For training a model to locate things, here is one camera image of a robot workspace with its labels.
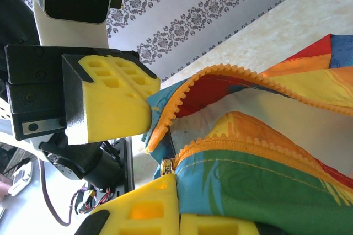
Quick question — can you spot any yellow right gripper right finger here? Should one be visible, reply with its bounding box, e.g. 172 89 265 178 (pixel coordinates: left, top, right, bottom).
179 212 260 235

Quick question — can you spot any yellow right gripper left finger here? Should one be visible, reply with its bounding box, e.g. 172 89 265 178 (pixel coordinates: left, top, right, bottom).
74 175 180 235

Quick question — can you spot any silver metal zipper slider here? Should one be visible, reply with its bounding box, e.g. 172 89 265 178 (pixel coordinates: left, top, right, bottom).
161 157 177 177

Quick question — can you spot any green blue yellow zippered pouch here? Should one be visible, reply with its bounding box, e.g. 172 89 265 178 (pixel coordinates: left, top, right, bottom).
142 33 353 235

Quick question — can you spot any white plastic device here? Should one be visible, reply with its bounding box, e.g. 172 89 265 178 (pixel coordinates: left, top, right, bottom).
8 161 34 197

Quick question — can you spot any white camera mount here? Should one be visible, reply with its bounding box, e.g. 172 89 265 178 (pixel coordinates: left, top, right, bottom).
33 4 111 51

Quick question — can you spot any red black wire bundle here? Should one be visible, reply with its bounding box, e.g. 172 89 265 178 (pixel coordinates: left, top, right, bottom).
73 184 118 215

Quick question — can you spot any purple cable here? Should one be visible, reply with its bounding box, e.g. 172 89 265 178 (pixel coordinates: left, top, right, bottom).
38 159 83 227

